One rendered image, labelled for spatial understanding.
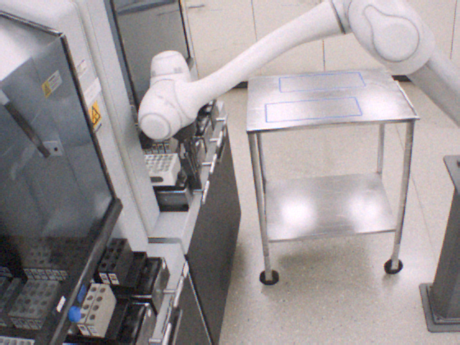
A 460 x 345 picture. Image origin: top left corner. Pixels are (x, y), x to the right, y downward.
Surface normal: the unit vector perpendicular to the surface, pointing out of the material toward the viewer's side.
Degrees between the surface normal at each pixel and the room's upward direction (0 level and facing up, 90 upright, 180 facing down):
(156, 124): 93
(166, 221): 0
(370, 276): 0
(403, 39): 86
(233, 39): 90
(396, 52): 81
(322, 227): 0
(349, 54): 90
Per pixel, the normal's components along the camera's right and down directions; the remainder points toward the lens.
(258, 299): -0.14, -0.80
